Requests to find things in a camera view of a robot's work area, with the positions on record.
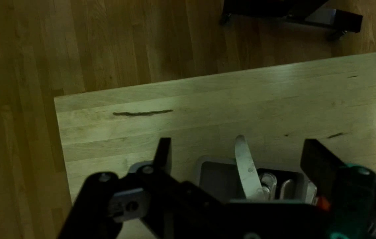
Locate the grey plastic utensil holder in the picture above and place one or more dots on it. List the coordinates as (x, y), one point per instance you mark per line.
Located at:
(216, 181)

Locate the silver knife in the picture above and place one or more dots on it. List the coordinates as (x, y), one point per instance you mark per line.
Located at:
(246, 168)

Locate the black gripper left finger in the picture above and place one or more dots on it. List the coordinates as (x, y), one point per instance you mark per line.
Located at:
(163, 155)

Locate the silver cutlery in tray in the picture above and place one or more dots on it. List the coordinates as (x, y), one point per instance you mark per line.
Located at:
(269, 184)

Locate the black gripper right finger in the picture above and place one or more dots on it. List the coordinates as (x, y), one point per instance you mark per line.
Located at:
(322, 171)

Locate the black metal stand base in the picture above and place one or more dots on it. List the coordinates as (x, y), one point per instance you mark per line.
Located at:
(285, 7)

